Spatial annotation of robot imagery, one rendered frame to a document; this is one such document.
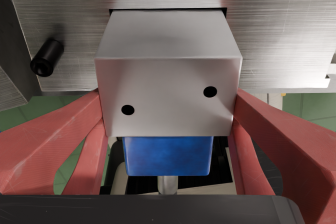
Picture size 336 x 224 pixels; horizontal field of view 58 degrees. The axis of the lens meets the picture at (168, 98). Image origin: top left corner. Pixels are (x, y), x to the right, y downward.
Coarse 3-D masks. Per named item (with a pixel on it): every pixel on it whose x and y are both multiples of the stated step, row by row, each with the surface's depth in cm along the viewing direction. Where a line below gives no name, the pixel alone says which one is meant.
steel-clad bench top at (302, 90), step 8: (40, 88) 27; (264, 88) 27; (272, 88) 27; (280, 88) 27; (288, 88) 27; (296, 88) 27; (304, 88) 27; (312, 88) 27; (320, 88) 27; (328, 88) 27
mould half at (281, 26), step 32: (32, 0) 13; (64, 0) 13; (96, 0) 13; (128, 0) 13; (160, 0) 13; (192, 0) 13; (224, 0) 13; (256, 0) 13; (288, 0) 13; (320, 0) 13; (32, 32) 14; (64, 32) 14; (96, 32) 14; (256, 32) 14; (288, 32) 14; (320, 32) 14; (64, 64) 15; (256, 64) 15; (288, 64) 15; (320, 64) 15
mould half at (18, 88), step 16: (0, 0) 21; (0, 16) 21; (16, 16) 23; (0, 32) 20; (16, 32) 22; (0, 48) 20; (16, 48) 22; (0, 64) 20; (16, 64) 21; (0, 80) 20; (16, 80) 21; (32, 80) 22; (0, 96) 21; (16, 96) 21
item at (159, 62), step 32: (128, 32) 12; (160, 32) 12; (192, 32) 12; (224, 32) 12; (96, 64) 10; (128, 64) 10; (160, 64) 10; (192, 64) 10; (224, 64) 10; (128, 96) 11; (160, 96) 11; (192, 96) 11; (224, 96) 11; (128, 128) 12; (160, 128) 12; (192, 128) 12; (224, 128) 12; (128, 160) 15; (160, 160) 15; (192, 160) 15; (160, 192) 18
